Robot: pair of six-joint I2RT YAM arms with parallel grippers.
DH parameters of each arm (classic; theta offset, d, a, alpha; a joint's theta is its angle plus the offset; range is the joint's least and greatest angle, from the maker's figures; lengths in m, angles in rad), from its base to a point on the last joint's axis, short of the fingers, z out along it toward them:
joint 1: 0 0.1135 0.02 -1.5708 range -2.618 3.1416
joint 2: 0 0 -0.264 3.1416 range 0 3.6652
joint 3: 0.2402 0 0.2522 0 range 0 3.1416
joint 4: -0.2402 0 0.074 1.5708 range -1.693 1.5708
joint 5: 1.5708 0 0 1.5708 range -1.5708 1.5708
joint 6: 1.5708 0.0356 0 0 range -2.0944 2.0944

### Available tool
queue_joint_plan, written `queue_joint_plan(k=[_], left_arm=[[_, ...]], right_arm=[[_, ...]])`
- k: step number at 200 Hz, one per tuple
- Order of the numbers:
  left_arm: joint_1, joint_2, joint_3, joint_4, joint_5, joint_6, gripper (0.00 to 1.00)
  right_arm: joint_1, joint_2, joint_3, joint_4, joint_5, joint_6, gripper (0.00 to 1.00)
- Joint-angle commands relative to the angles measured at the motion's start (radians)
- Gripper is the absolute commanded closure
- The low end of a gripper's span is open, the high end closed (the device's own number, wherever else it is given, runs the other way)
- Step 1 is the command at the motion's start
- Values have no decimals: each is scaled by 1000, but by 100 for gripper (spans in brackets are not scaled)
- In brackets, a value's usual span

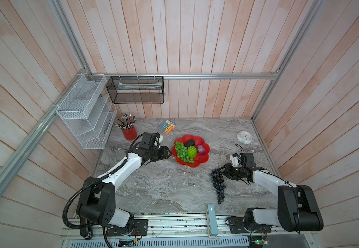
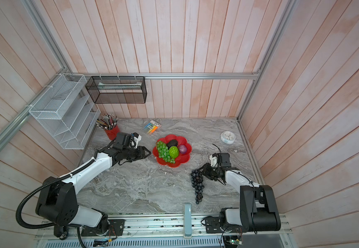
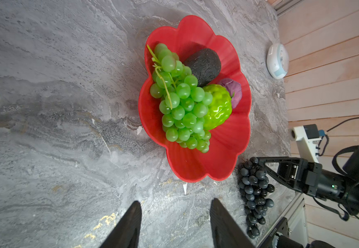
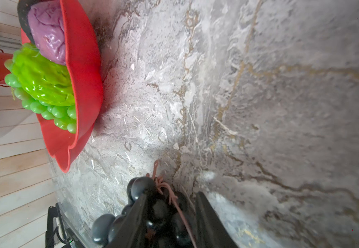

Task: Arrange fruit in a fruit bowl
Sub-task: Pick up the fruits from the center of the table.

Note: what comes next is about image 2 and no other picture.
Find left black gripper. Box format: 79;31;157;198
123;146;152;161

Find dark purple grape bunch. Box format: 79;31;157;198
190;169;204;205

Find green grape bunch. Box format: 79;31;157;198
156;141;175;164

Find red flower-shaped fruit bowl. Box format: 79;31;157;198
153;134;192;168

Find green textured fruit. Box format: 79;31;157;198
169;146;180;159

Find dark avocado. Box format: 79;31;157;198
167;139;178;148

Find purple round fruit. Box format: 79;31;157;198
178;145;188;155

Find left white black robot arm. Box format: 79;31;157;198
15;132;151;237

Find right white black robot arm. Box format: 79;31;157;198
190;153;281;233

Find colourful marker pack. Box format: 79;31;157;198
143;120;162;135

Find red pencil cup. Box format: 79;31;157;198
105;126;120;141

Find bundle of pencils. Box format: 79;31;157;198
96;114;117;131

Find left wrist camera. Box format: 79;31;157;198
129;133;142;148

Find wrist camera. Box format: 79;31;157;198
129;133;142;148
209;154;219;168

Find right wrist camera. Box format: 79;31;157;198
209;154;219;168

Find grey upright bracket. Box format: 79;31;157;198
183;203;192;239

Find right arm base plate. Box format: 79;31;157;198
201;216;247;234

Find black mesh wall basket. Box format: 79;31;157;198
85;75;147;104

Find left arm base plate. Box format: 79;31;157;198
83;219;125;237

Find white wire mesh shelf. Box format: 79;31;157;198
30;74;101;150

